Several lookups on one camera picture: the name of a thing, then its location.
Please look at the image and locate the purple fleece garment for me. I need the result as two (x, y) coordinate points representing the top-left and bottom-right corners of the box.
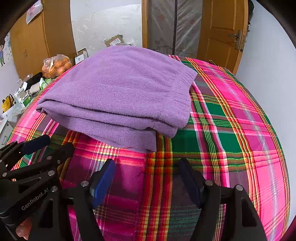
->
(36, 46), (197, 153)

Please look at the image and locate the person's left hand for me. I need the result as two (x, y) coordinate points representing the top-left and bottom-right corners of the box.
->
(16, 218), (32, 240)

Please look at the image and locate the grey drawer cabinet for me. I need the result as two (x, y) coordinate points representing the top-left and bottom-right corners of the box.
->
(0, 117), (14, 148)

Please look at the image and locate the pink plaid tablecloth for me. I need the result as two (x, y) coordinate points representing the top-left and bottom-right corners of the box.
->
(9, 58), (290, 240)

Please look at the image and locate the cluttered glass side table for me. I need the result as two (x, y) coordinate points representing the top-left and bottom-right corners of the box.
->
(1, 72), (55, 128)

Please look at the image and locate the bag of oranges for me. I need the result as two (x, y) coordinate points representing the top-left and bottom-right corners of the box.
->
(42, 54), (72, 78)

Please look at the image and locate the white cardboard box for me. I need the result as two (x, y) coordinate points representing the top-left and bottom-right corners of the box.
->
(74, 48), (88, 64)

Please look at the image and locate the wooden wardrobe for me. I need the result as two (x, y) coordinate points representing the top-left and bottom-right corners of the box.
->
(10, 1), (76, 79)

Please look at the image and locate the brown cardboard parcel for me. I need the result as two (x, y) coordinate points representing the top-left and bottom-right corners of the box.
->
(104, 34), (125, 47)

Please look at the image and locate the plastic bag on wardrobe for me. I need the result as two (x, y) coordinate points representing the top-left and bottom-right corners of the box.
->
(26, 0), (43, 25)

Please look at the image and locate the plastic-covered doorway curtain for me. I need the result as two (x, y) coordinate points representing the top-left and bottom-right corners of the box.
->
(148, 0), (203, 58)

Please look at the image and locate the wooden door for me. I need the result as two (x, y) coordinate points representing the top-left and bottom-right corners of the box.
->
(197, 0), (248, 74)

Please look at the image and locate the cartoon wall sticker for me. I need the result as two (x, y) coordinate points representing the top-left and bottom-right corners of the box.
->
(0, 33), (12, 67)

